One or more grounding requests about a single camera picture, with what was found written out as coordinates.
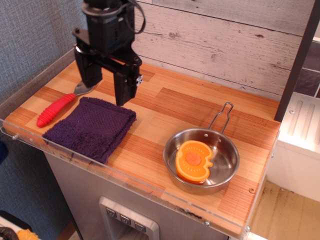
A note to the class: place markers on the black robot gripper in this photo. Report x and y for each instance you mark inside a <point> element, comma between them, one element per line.
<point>109,36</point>

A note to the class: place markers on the orange plastic toy half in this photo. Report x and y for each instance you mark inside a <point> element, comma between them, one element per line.
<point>193,160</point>

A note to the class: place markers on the stainless steel pot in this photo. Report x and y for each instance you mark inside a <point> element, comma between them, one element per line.
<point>226,159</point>

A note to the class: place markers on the purple folded towel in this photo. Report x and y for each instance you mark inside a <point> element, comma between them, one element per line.
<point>94,129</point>

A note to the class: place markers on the clear acrylic edge guard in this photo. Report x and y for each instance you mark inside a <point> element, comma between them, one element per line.
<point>138,165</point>

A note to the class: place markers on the grey toy dispenser panel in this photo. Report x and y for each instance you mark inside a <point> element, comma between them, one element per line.
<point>122,223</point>

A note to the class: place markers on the yellow toy at corner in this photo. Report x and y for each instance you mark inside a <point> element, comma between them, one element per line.
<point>26,234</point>

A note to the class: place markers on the white toy sink unit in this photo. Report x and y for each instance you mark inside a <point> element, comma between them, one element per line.
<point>295,160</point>

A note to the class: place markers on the red handled metal spoon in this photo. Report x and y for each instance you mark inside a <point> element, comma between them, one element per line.
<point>50,112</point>

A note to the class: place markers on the dark grey right post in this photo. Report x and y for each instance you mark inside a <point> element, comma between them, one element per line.
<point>301,55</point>

